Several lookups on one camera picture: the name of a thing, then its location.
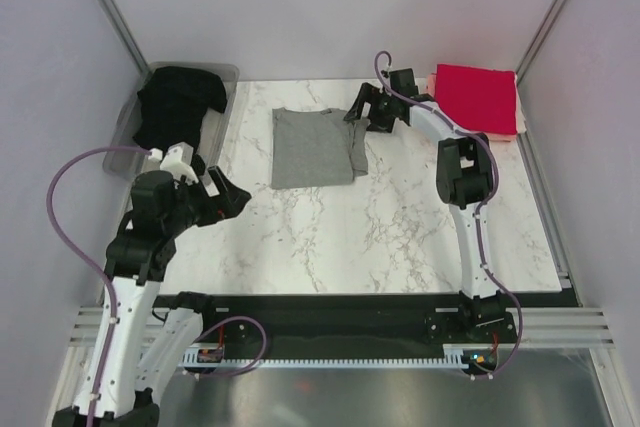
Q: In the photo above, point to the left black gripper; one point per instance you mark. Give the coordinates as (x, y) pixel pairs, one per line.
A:
(231, 198)

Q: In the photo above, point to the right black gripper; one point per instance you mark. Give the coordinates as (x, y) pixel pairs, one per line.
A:
(378, 124)

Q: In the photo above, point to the clear plastic bin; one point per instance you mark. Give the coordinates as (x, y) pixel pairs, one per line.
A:
(129, 117)

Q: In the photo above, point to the grey t shirt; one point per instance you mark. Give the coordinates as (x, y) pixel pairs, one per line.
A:
(317, 149)

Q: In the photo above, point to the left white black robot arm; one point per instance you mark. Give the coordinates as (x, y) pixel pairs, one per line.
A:
(124, 384)

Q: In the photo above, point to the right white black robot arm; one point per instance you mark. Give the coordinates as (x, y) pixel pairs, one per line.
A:
(466, 180)

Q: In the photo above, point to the pink folded t shirt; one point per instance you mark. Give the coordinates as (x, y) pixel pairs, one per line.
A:
(519, 114)

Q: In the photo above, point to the black t shirt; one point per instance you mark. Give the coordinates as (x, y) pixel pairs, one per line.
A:
(182, 104)

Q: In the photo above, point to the red folded t shirt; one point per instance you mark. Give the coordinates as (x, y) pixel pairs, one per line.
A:
(478, 99)

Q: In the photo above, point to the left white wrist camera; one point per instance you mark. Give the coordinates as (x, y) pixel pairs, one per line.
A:
(176, 161)

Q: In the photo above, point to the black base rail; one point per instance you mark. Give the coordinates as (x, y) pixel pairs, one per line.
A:
(342, 326)

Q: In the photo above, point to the white slotted cable duct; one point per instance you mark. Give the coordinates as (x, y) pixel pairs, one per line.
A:
(198, 357)

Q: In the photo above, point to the right aluminium frame post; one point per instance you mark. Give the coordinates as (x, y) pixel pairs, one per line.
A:
(549, 20)

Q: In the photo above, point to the aluminium frame post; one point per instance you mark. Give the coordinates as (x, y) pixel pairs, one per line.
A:
(549, 20)
(125, 34)

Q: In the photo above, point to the left aluminium frame post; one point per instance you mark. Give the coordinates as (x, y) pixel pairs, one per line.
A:
(125, 34)

